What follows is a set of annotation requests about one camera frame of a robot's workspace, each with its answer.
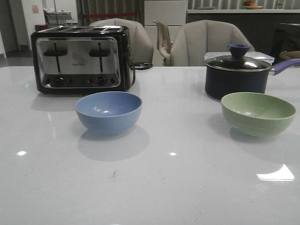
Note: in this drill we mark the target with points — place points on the dark blue saucepan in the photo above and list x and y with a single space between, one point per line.
220 82

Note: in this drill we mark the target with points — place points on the green bowl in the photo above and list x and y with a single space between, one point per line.
257 114

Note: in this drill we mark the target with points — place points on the woven basket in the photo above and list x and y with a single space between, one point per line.
285 55

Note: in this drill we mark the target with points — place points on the fruit bowl on counter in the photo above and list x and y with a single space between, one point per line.
249 4

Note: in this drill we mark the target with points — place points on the beige armchair right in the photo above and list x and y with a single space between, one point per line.
193 40

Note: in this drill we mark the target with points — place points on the cream plastic chair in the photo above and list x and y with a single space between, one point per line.
164 44

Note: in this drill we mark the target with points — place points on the beige armchair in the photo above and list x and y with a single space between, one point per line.
193 40
141 46

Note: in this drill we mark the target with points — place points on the beige armchair left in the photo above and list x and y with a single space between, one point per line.
141 46

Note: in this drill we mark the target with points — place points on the glass pot lid blue knob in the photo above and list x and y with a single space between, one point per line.
237 61

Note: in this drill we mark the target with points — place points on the blue bowl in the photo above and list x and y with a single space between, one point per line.
109 113

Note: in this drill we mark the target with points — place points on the metal cart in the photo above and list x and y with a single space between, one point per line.
56 15

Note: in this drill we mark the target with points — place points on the white cabinet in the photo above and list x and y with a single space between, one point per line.
172 12

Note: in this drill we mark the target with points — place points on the black and chrome toaster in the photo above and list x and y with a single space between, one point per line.
82 59

